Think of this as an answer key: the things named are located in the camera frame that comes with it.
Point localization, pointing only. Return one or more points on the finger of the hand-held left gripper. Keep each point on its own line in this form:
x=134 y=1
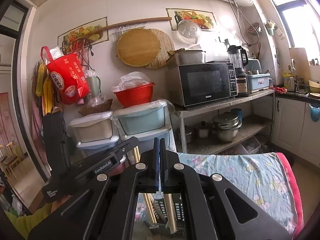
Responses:
x=125 y=145

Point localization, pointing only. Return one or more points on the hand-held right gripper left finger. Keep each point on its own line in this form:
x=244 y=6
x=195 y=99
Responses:
x=156 y=165

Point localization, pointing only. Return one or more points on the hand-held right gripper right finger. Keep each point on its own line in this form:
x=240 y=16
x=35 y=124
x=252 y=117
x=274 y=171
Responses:
x=172 y=175

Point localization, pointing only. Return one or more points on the green plastic utensil basket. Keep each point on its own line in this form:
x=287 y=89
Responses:
x=178 y=210

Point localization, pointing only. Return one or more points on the single wooden chopstick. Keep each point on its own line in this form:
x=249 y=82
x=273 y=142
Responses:
x=170 y=215

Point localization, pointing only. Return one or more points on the person's left forearm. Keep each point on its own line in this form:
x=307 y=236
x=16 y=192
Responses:
x=25 y=222

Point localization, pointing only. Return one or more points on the light blue drawer tower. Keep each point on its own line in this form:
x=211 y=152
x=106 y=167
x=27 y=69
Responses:
x=142 y=120

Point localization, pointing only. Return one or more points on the small steel pot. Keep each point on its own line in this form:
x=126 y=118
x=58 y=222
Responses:
x=186 y=136
x=203 y=130

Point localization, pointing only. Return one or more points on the wicker basket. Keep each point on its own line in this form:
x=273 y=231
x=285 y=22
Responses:
x=96 y=108

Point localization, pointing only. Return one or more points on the wooden chair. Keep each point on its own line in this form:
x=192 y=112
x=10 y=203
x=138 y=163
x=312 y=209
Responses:
x=10 y=160

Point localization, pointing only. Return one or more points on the red plastic basin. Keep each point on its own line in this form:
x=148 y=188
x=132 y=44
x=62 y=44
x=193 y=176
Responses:
x=135 y=96

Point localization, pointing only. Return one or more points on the yellow hanging cloth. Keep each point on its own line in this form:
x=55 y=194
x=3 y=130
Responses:
x=46 y=90

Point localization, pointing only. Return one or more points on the pink curtain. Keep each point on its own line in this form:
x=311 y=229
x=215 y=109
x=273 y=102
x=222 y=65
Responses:
x=7 y=117

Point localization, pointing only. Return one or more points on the red shopping bag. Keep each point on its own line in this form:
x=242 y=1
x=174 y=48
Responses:
x=67 y=80

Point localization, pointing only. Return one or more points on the clear plastic bag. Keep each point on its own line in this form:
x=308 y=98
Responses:
x=130 y=80

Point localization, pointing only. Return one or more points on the stack of steel pots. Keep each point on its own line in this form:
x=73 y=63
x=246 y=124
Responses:
x=226 y=127

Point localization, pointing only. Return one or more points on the printed light blue blanket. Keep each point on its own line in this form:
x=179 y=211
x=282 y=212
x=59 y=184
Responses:
x=250 y=175

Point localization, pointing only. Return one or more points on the clear plastic storage box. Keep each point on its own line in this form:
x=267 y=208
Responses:
x=247 y=146

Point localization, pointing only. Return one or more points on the blue mug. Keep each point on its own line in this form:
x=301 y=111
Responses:
x=237 y=113

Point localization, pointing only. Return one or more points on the metal shelf table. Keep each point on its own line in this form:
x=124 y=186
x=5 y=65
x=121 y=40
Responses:
x=225 y=101

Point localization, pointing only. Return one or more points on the black microwave oven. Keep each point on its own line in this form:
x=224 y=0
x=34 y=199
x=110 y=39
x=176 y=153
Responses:
x=205 y=82

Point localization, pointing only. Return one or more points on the round wooden cutting board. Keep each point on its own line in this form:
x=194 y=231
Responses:
x=137 y=47

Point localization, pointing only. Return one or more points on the grey cooking pot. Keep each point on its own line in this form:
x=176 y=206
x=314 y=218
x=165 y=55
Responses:
x=187 y=57

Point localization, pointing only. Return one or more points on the round bamboo mat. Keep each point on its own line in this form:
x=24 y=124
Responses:
x=166 y=45

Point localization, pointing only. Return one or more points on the pink blanket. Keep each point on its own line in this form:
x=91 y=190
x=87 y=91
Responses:
x=295 y=192

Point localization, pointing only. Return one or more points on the long wooden rolling pin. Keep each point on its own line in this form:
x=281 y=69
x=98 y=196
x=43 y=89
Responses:
x=140 y=21

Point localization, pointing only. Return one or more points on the blue dish drainer box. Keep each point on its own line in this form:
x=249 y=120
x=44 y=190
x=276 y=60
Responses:
x=258 y=82

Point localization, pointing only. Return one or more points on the white kitchen cabinets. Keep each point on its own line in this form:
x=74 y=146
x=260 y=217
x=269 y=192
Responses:
x=290 y=125

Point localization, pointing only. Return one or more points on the black blender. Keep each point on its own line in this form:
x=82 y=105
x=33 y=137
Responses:
x=237 y=65

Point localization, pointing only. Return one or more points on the clear plastic lid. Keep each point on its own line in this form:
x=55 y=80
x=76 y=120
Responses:
x=188 y=31

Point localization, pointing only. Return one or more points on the black countertop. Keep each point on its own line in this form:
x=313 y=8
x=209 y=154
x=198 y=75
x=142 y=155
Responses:
x=297 y=97

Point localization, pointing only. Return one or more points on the yellow detergent bottle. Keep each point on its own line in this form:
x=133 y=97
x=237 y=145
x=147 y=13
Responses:
x=287 y=80

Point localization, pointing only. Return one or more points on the blue hanging bin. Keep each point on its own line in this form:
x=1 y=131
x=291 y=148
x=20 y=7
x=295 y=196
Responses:
x=314 y=112

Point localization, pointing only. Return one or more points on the hanging metal strainer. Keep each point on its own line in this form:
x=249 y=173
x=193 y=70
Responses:
x=255 y=28

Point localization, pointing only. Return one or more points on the pale cutting board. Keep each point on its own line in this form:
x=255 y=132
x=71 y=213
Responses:
x=298 y=56

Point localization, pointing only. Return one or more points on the window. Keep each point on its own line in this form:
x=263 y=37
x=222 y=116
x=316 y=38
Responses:
x=300 y=25

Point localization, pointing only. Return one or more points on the fruit wall poster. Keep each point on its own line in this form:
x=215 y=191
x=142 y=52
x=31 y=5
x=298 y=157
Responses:
x=195 y=15
x=82 y=31

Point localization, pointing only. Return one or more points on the green wall caddy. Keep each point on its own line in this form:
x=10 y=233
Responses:
x=271 y=28

